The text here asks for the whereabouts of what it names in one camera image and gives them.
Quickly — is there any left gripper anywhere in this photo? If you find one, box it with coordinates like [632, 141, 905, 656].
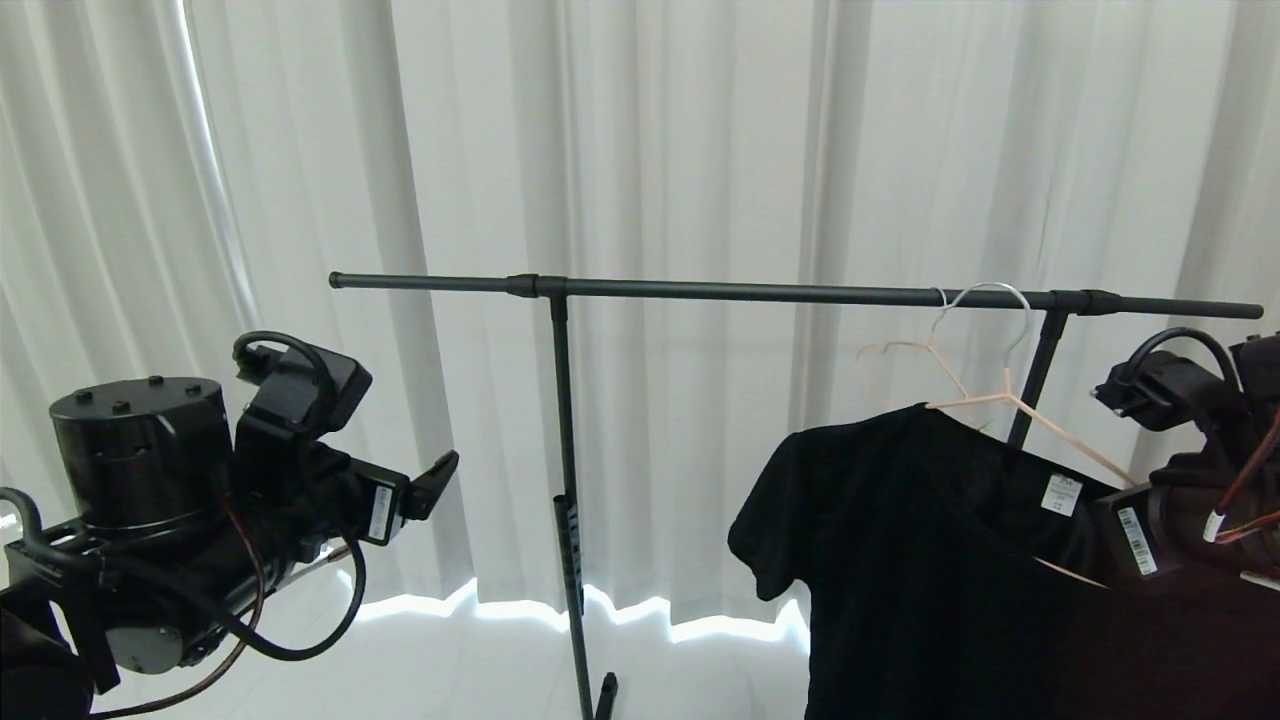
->
[240, 440, 461, 576]

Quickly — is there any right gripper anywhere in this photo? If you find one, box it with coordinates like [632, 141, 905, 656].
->
[1093, 450, 1251, 598]

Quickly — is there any pink clothes hanger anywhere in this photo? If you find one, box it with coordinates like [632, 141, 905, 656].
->
[857, 290, 987, 432]
[925, 282, 1141, 591]

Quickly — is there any black T-shirt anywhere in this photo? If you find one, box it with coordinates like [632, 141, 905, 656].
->
[727, 403, 1280, 720]

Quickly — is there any black clothes rack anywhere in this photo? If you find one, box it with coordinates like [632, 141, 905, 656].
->
[328, 270, 1264, 720]

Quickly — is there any white curtain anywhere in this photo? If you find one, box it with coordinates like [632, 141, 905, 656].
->
[0, 0, 1280, 646]

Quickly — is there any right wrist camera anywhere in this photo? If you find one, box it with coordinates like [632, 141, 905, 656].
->
[1090, 350, 1251, 433]

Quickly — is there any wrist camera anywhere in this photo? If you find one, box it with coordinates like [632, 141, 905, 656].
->
[1090, 350, 1251, 433]
[232, 340, 374, 476]

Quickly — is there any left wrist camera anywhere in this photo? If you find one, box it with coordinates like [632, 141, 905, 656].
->
[232, 340, 374, 476]

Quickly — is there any black cable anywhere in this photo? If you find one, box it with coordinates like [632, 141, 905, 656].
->
[0, 486, 368, 664]
[1118, 326, 1246, 396]

